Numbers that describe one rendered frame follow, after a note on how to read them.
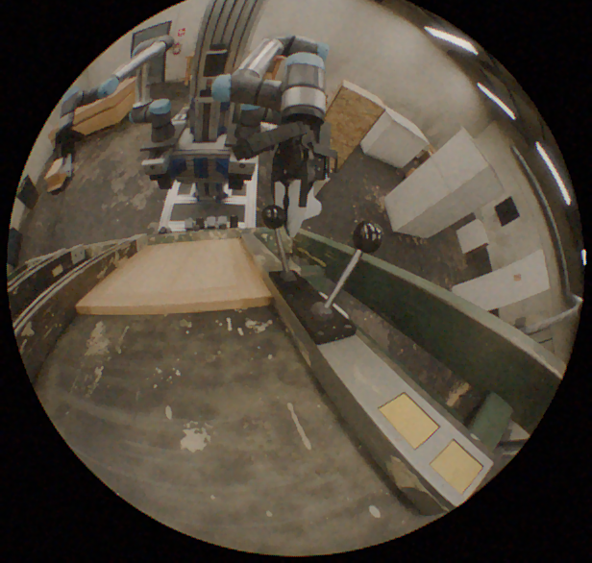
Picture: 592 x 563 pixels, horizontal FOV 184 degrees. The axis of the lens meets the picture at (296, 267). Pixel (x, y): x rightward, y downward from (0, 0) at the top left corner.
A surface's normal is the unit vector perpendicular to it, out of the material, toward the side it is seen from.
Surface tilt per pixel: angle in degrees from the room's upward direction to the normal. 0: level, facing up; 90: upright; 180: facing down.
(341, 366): 55
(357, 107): 90
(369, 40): 90
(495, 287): 90
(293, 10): 90
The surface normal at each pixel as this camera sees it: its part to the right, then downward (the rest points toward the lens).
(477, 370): -0.94, 0.07
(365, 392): 0.04, -0.95
